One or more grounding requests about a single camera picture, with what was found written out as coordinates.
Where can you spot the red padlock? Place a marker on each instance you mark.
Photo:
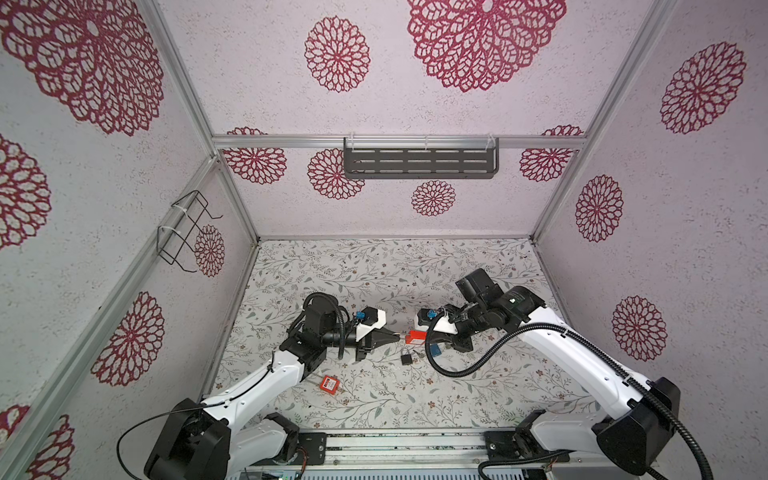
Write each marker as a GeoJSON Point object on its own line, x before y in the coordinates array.
{"type": "Point", "coordinates": [415, 337]}
{"type": "Point", "coordinates": [327, 384]}

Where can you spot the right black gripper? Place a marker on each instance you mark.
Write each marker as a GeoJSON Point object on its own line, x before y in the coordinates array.
{"type": "Point", "coordinates": [457, 343]}

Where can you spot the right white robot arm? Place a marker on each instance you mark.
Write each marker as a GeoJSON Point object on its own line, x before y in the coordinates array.
{"type": "Point", "coordinates": [634, 423]}

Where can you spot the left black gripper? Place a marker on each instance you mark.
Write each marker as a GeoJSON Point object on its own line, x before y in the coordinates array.
{"type": "Point", "coordinates": [377, 340]}

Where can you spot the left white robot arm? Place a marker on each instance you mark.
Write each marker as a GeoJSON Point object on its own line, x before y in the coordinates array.
{"type": "Point", "coordinates": [212, 439]}

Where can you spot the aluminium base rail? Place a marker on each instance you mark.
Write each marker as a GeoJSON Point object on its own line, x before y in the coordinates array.
{"type": "Point", "coordinates": [428, 454]}

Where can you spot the grey slotted wall shelf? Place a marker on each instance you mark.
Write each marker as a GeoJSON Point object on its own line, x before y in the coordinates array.
{"type": "Point", "coordinates": [424, 163]}

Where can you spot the black wire wall basket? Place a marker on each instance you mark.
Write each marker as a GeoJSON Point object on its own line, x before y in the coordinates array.
{"type": "Point", "coordinates": [193, 243]}

